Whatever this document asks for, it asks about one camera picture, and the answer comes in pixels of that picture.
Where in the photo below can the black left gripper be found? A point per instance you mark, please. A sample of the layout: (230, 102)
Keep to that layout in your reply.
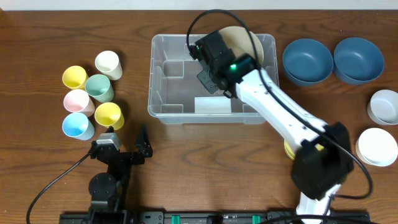
(123, 156)

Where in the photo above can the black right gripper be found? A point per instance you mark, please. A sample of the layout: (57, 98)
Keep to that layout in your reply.
(207, 78)

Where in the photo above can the clear plastic storage bin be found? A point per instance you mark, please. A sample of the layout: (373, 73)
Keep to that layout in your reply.
(174, 85)

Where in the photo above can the beige large bowl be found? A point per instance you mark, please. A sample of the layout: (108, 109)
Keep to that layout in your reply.
(237, 39)

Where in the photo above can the yellow small bowl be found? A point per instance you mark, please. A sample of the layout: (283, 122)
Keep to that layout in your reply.
(291, 154)

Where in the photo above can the light grey small bowl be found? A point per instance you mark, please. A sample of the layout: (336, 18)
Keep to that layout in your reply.
(382, 107)

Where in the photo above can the white small bowl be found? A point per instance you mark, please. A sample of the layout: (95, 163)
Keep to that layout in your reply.
(376, 147)

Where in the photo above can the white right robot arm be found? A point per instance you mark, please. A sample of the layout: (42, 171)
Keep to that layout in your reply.
(323, 159)

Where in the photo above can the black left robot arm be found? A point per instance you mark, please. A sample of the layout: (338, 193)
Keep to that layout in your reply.
(108, 189)

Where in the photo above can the yellow cup near gripper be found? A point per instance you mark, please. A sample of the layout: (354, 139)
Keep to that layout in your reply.
(109, 114)

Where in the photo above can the light blue cup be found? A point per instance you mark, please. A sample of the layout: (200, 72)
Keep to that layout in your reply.
(78, 126)

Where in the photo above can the green cup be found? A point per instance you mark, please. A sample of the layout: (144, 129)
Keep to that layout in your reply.
(99, 87)

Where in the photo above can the pink cup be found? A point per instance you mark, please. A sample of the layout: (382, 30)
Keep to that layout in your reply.
(78, 101)

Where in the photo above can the cream white cup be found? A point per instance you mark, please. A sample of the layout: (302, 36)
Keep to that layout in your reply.
(108, 63)

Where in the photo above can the yellow cup far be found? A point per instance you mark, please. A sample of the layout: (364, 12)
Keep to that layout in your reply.
(75, 77)

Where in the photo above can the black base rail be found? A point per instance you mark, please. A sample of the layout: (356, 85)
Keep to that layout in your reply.
(126, 217)

